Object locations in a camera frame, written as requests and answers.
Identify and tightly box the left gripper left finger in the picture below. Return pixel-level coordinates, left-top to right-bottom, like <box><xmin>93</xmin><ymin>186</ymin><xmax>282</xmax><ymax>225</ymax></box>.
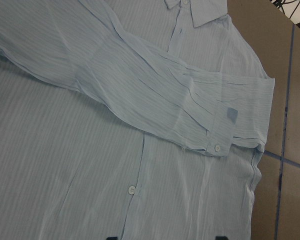
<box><xmin>106</xmin><ymin>236</ymin><xmax>119</xmax><ymax>240</ymax></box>

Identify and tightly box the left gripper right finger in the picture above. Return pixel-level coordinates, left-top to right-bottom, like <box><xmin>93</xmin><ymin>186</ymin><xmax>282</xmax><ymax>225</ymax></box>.
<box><xmin>215</xmin><ymin>236</ymin><xmax>228</xmax><ymax>240</ymax></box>

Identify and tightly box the light blue button-up shirt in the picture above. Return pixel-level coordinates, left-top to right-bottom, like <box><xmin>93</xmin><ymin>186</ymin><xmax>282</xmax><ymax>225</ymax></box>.
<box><xmin>0</xmin><ymin>0</ymin><xmax>275</xmax><ymax>240</ymax></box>

